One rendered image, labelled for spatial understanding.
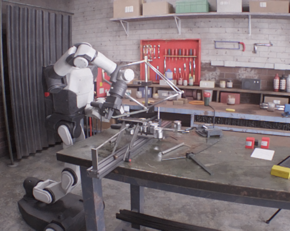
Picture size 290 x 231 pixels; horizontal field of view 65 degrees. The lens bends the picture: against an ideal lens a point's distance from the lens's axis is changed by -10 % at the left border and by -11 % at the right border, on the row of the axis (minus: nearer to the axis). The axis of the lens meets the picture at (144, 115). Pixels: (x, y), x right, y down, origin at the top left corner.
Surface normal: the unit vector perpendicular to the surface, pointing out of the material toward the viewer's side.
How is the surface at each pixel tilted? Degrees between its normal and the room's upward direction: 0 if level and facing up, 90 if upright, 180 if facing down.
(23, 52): 90
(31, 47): 91
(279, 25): 90
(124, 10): 90
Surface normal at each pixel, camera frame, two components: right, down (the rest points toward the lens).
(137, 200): -0.40, 0.19
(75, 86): 0.48, 0.20
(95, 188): 0.92, 0.08
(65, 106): -0.30, 0.40
